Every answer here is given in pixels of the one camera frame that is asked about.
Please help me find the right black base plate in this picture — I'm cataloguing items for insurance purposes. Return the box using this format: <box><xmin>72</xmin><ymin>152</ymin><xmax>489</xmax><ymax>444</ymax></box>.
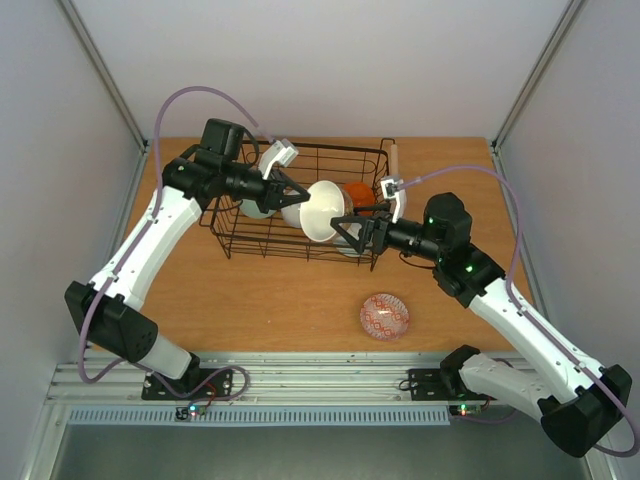
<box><xmin>407</xmin><ymin>368</ymin><xmax>488</xmax><ymax>402</ymax></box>

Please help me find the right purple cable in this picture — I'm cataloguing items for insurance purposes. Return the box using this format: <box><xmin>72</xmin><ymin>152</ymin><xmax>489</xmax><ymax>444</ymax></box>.
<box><xmin>399</xmin><ymin>165</ymin><xmax>639</xmax><ymax>457</ymax></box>

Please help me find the red bottom bowl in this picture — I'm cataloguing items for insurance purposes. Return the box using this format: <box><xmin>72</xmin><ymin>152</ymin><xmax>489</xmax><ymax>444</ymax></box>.
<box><xmin>359</xmin><ymin>293</ymin><xmax>410</xmax><ymax>341</ymax></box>

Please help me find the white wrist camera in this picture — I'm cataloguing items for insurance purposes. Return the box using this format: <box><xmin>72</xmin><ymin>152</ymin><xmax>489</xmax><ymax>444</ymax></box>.
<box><xmin>258</xmin><ymin>139</ymin><xmax>299</xmax><ymax>180</ymax></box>
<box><xmin>380</xmin><ymin>175</ymin><xmax>408</xmax><ymax>223</ymax></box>

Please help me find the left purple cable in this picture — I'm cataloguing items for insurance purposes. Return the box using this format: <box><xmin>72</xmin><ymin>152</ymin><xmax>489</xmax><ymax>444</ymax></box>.
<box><xmin>77</xmin><ymin>86</ymin><xmax>277</xmax><ymax>401</ymax></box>

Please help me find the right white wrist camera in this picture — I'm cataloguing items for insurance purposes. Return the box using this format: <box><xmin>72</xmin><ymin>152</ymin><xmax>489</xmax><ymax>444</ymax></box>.
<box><xmin>380</xmin><ymin>175</ymin><xmax>408</xmax><ymax>223</ymax></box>

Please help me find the white bowl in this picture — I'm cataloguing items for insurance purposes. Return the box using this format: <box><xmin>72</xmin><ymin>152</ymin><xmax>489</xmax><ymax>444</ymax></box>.
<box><xmin>281</xmin><ymin>204</ymin><xmax>301</xmax><ymax>229</ymax></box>
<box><xmin>300</xmin><ymin>180</ymin><xmax>353</xmax><ymax>243</ymax></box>

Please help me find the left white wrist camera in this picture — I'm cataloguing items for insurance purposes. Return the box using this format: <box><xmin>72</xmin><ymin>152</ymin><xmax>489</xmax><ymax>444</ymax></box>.
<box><xmin>258</xmin><ymin>139</ymin><xmax>299</xmax><ymax>180</ymax></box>

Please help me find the black wire dish rack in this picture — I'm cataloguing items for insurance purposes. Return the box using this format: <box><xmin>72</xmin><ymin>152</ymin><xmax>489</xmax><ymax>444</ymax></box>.
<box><xmin>198</xmin><ymin>137</ymin><xmax>401</xmax><ymax>273</ymax></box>

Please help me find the right circuit board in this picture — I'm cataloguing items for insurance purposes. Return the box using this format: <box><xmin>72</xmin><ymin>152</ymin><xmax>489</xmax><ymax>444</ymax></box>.
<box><xmin>449</xmin><ymin>403</ymin><xmax>485</xmax><ymax>417</ymax></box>

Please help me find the pale green bowl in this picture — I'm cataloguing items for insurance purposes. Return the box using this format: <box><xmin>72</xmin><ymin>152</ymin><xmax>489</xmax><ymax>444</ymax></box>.
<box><xmin>239</xmin><ymin>200</ymin><xmax>275</xmax><ymax>220</ymax></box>
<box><xmin>332</xmin><ymin>223</ymin><xmax>371</xmax><ymax>258</ymax></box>

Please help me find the left circuit board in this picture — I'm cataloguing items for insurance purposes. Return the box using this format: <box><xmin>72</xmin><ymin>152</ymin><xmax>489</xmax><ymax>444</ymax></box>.
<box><xmin>174</xmin><ymin>405</ymin><xmax>207</xmax><ymax>422</ymax></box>

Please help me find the circuit board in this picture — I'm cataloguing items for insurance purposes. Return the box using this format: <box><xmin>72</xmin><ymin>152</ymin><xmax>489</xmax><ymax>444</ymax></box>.
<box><xmin>449</xmin><ymin>403</ymin><xmax>485</xmax><ymax>417</ymax></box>
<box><xmin>174</xmin><ymin>405</ymin><xmax>207</xmax><ymax>422</ymax></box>

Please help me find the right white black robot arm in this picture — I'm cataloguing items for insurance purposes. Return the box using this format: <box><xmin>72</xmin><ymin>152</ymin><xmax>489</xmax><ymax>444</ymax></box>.
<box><xmin>330</xmin><ymin>192</ymin><xmax>632</xmax><ymax>458</ymax></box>

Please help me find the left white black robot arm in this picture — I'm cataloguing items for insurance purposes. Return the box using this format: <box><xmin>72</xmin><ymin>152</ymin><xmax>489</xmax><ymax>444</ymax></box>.
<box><xmin>64</xmin><ymin>119</ymin><xmax>310</xmax><ymax>399</ymax></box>

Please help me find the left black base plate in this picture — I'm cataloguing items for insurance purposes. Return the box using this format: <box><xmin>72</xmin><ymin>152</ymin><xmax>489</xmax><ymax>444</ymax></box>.
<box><xmin>141</xmin><ymin>368</ymin><xmax>234</xmax><ymax>401</ymax></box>

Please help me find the purple cable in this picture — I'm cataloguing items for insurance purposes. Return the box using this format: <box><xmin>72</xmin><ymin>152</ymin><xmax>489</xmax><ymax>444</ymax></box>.
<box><xmin>77</xmin><ymin>86</ymin><xmax>277</xmax><ymax>401</ymax></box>
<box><xmin>399</xmin><ymin>165</ymin><xmax>639</xmax><ymax>457</ymax></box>

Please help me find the orange bowl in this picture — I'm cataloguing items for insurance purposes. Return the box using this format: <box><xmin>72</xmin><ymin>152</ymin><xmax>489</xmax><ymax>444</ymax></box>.
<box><xmin>343</xmin><ymin>182</ymin><xmax>376</xmax><ymax>207</ymax></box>

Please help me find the grey slotted cable duct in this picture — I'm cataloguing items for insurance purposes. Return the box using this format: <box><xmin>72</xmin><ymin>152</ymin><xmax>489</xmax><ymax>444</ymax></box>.
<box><xmin>67</xmin><ymin>406</ymin><xmax>450</xmax><ymax>428</ymax></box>

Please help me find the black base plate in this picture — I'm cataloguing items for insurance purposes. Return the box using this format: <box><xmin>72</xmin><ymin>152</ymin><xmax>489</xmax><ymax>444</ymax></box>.
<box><xmin>407</xmin><ymin>368</ymin><xmax>488</xmax><ymax>402</ymax></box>
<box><xmin>141</xmin><ymin>368</ymin><xmax>234</xmax><ymax>401</ymax></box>

